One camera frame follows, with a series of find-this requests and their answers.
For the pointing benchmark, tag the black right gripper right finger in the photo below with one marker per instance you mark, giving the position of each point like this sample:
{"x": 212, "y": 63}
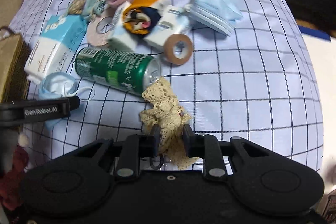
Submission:
{"x": 193, "y": 143}

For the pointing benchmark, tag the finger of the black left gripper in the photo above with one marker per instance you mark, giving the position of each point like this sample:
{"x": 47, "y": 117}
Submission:
{"x": 31, "y": 111}

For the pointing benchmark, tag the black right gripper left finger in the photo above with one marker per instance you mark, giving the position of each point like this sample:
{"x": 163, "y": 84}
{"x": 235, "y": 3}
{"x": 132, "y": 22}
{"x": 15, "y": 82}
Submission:
{"x": 155, "y": 132}

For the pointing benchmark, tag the cream lace cloth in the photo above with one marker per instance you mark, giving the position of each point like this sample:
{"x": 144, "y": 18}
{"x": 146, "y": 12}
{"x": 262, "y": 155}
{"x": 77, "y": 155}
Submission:
{"x": 167, "y": 112}

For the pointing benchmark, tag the light blue face mask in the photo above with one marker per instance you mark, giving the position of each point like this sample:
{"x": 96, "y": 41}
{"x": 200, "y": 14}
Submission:
{"x": 59, "y": 85}

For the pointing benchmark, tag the large cloud tissue pack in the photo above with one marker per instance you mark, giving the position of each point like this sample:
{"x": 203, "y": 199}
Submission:
{"x": 55, "y": 46}

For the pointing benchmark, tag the wide pink tape roll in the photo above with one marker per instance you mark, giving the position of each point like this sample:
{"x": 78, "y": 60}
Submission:
{"x": 98, "y": 29}

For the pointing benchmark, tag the small white tissue pack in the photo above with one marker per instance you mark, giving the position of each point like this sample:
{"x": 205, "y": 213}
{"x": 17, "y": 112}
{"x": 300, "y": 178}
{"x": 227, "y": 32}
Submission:
{"x": 119, "y": 38}

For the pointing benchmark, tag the floral sachet pouch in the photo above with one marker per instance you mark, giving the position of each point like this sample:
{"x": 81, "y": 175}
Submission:
{"x": 87, "y": 9}

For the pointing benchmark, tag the blue face mask stack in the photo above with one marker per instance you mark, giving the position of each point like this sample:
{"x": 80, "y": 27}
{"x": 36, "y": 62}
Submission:
{"x": 220, "y": 15}

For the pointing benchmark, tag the orange navy patterned cloth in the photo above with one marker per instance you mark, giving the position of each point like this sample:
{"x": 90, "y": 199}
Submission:
{"x": 143, "y": 15}

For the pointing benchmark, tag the red plush toy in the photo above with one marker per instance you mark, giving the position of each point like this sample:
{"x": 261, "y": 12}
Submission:
{"x": 10, "y": 193}

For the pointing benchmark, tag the checked white tablecloth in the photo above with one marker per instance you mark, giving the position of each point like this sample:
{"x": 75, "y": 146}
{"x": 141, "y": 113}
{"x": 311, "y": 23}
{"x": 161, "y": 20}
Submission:
{"x": 257, "y": 83}

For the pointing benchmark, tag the green drink can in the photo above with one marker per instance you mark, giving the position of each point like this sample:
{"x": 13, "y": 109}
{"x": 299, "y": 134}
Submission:
{"x": 125, "y": 71}

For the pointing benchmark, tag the small brown tape roll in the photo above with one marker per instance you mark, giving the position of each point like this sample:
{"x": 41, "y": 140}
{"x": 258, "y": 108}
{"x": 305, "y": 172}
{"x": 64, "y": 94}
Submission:
{"x": 178, "y": 49}

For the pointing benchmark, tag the woven basket with handle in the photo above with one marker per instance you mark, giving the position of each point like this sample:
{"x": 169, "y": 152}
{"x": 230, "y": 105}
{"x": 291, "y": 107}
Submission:
{"x": 14, "y": 54}

